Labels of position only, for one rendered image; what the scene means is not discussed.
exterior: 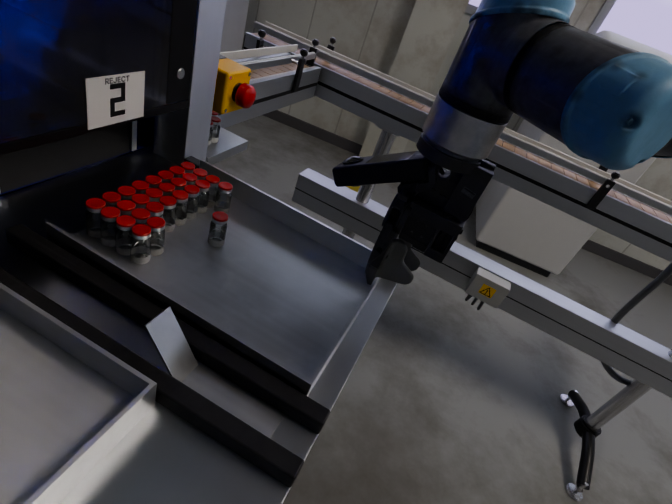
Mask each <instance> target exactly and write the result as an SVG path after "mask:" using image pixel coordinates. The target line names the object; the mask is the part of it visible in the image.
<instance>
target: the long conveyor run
mask: <svg viewBox="0 0 672 504"><path fill-rule="evenodd" d="M253 27H254V28H256V29H258V30H260V29H261V30H264V31H265V32H266V36H265V37H264V38H263V40H264V46H266V47H274V46H283V45H293V44H298V48H297V51H296V52H288V53H290V54H291V55H295V54H300V50H301V49H302V48H304V49H306V50H307V51H308V52H315V53H316V57H315V59H311V60H306V61H305V63H306V64H308V65H310V66H318V67H321V73H320V77H319V80H318V84H317V88H316V91H315V95H314V96H317V97H319V98H321V99H323V100H325V101H327V102H329V103H332V104H334V105H336V106H338V107H340V108H342V109H344V110H346V111H349V112H351V113H353V114H355V115H357V116H359V117H361V118H364V119H366V120H368V121H370V122H372V123H374V124H376V125H379V126H381V127H383V128H385V129H387V130H389V131H391V132H394V133H396V134H398V135H400V136H402V137H404V138H406V139H408V140H411V141H413V142H415V143H417V142H418V140H419V138H420V136H421V133H422V132H423V130H422V127H423V125H424V123H425V120H426V118H427V116H428V114H429V111H430V109H431V107H432V105H433V103H434V100H435V98H436V96H434V95H431V94H429V93H427V92H425V91H422V90H420V89H418V88H416V87H413V86H411V85H409V84H407V83H404V82H402V81H400V80H398V79H395V78H393V77H391V76H389V75H386V74H384V73H382V72H380V71H377V70H375V69H373V68H371V67H368V66H366V65H364V64H362V63H359V62H357V61H355V60H353V59H350V58H348V57H346V56H344V55H341V54H339V53H337V52H335V51H334V49H335V47H334V46H333V44H334V43H336V39H335V38H333V37H331V38H330V43H331V45H330V44H328V46H327V48H326V47H323V46H321V45H319V40H317V39H313V40H312V41H310V40H308V39H305V38H303V37H301V36H299V35H296V34H294V33H292V32H290V31H287V30H285V29H283V28H281V27H278V26H276V25H274V24H271V23H269V22H267V21H265V23H264V24H262V23H259V22H257V21H255V22H254V26H253ZM257 39H260V36H259V35H258V33H249V32H246V33H245V36H244V42H243V49H242V50H245V49H254V48H256V43H257ZM485 160H487V161H489V162H491V163H493V164H495V165H496V167H495V170H494V175H493V177H492V179H494V180H496V181H498V182H500V183H503V184H505V185H507V186H509V187H511V188H513V189H515V190H518V191H520V192H522V193H524V194H526V195H528V196H530V197H532V198H535V199H537V200H539V201H541V202H543V203H545V204H547V205H550V206H552V207H554V208H556V209H558V210H560V211H562V212H565V213H567V214H569V215H571V216H573V217H575V218H577V219H580V220H582V221H584V222H586V223H588V224H590V225H592V226H594V227H597V228H599V229H601V230H603V231H605V232H607V233H609V234H612V235H614V236H616V237H618V238H620V239H622V240H624V241H627V242H629V243H631V244H633V245H635V246H637V247H639V248H642V249H644V250H646V251H648V252H650V253H652V254H654V255H656V256H659V257H661V258H663V259H665V260H667V261H669V262H671V263H672V201H670V200H668V199H666V198H663V197H661V196H659V195H657V194H654V193H652V192H650V191H648V190H645V189H643V188H641V187H639V186H636V185H634V184H632V183H630V182H627V181H625V180H623V179H621V178H619V177H620V176H621V175H620V173H618V172H613V173H612V174H609V173H607V170H608V169H607V168H605V167H603V166H601V165H600V166H599V167H598V168H596V167H594V166H591V165H589V164H587V163H585V162H582V161H580V160H578V159H576V158H573V157H571V156H569V155H567V154H564V153H562V152H560V151H558V150H555V149H553V148H551V147H549V146H546V145H544V144H542V143H540V142H537V141H535V140H533V139H531V138H528V137H526V136H524V135H522V134H519V133H517V132H515V131H513V130H510V129H508V128H506V127H505V128H504V130H503V132H502V134H501V135H500V137H499V139H498V140H497V142H496V144H495V146H494V147H493V149H492V151H491V152H490V154H489V156H488V158H486V159H485Z"/></svg>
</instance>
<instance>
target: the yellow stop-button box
mask: <svg viewBox="0 0 672 504"><path fill-rule="evenodd" d="M250 76H251V69H250V68H248V67H245V66H243V65H241V64H239V63H237V62H235V61H233V60H231V59H228V58H226V57H225V56H223V55H221V54H220V56H219V64H218V71H217V79H216V86H215V94H214V102H213V109H212V110H213V111H215V112H217V113H219V114H226V113H229V112H232V111H236V110H239V109H242V107H240V106H238V105H237V104H236V102H235V94H236V91H237V89H238V87H239V86H240V85H241V84H243V83H247V84H249V82H250Z"/></svg>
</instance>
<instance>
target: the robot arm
mask: <svg viewBox="0 0 672 504"><path fill-rule="evenodd" d="M574 7H575V0H481V2H480V4H479V6H478V8H477V10H476V12H475V14H473V15H472V16H471V18H470V20H469V27H468V29H467V31H466V33H465V36H464V38H463V40H462V42H461V44H460V46H459V49H458V51H457V53H456V55H455V57H454V60H453V62H452V64H451V66H450V68H449V71H448V73H447V75H446V77H445V79H444V82H443V84H442V86H441V88H440V90H439V92H438V94H437V96H436V98H435V100H434V103H433V105H432V107H431V109H430V111H429V114H428V116H427V118H426V120H425V123H424V125H423V127H422V130H423V132H422V133H421V136H420V138H419V140H418V142H417V144H416V146H417V149H418V150H419V151H412V152H403V153H394V154H385V155H376V156H367V157H360V156H351V157H348V158H347V159H345V160H344V161H343V162H342V163H340V164H338V165H337V166H335V167H334V168H333V169H332V173H333V178H334V182H335V185H336V186H337V187H344V186H353V187H357V186H361V185H370V184H383V183H396V182H401V183H400V184H399V186H398V188H397V189H398V193H397V194H396V196H395V198H394V199H393V201H392V203H391V205H390V207H389V209H388V211H387V213H386V215H385V217H384V220H383V222H382V225H381V226H383V228H382V230H381V232H380V234H379V236H378V239H377V241H376V243H375V245H374V247H373V250H372V252H371V255H370V257H369V260H368V263H367V266H366V270H365V274H366V280H367V284H369V285H371V284H372V282H373V281H374V279H375V278H376V277H380V278H383V279H387V280H390V281H393V282H397V283H400V284H404V285H407V284H410V283H411V282H412V280H413V278H414V276H413V273H412V272H411V271H415V270H417V269H418V268H419V265H420V260H419V258H418V257H417V256H416V255H415V254H414V252H413V251H412V249H411V245H412V247H414V248H416V249H418V250H420V251H422V252H424V253H423V255H425V256H427V257H429V258H431V259H433V260H435V261H437V262H439V263H442V261H443V260H444V258H445V256H446V255H447V253H448V251H449V250H450V248H451V246H452V245H453V243H454V242H455V240H457V238H458V235H459V234H460V235H461V234H462V232H463V226H464V223H465V221H466V220H467V219H468V218H469V217H470V215H471V213H472V211H473V209H474V206H475V205H476V203H477V201H478V200H479V198H480V196H481V195H482V193H483V191H484V190H485V188H486V186H487V185H488V183H489V182H490V180H491V178H492V177H493V175H494V170H495V167H496V165H495V164H493V163H491V162H489V161H487V160H485V159H486V158H488V156H489V154H490V152H491V151H492V149H493V147H494V146H495V144H496V142H497V140H498V139H499V137H500V135H501V134H502V132H503V130H504V128H505V127H506V125H507V123H508V122H509V120H510V118H511V117H512V115H513V113H515V114H517V115H518V116H520V117H521V118H523V119H525V120H526V121H528V122H529V123H531V124H533V125H534V126H536V127H538V128H539V129H541V130H542V131H544V132H546V133H547V134H549V135H550V136H552V137H554V138H555V139H557V140H559V141H560V142H562V143H563V144H565V145H566V146H567V147H568V148H569V149H570V150H571V151H572V152H573V153H575V154H576V155H578V156H580V157H582V158H585V159H589V160H592V161H594V162H596V163H598V164H600V165H601V166H603V167H605V168H607V169H610V170H617V171H618V170H626V169H630V168H632V167H634V166H635V165H636V164H637V163H643V162H645V161H646V160H648V159H649V158H650V157H654V158H672V64H671V63H670V62H669V61H667V60H666V59H664V58H662V57H660V56H657V55H654V54H651V53H645V52H639V51H636V50H634V49H631V48H628V47H626V46H623V45H620V44H618V43H615V42H612V41H610V40H607V39H604V38H602V37H599V36H596V35H593V34H591V33H588V32H585V31H583V30H580V29H577V28H576V27H574V26H571V25H570V24H568V23H569V21H570V19H569V17H570V15H571V13H572V11H573V10H574ZM444 168H445V169H444ZM446 169H448V170H446ZM398 235H399V239H397V237H398Z"/></svg>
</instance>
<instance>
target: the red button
mask: <svg viewBox="0 0 672 504"><path fill-rule="evenodd" d="M255 98H256V90H255V88H254V87H253V86H251V85H249V84H247V83H243V84H241V85H240V86H239V87H238V89H237V91H236V94H235V102H236V104H237V105H238V106H240V107H242V108H244V109H246V108H250V107H251V106H252V105H253V103H254V101H255Z"/></svg>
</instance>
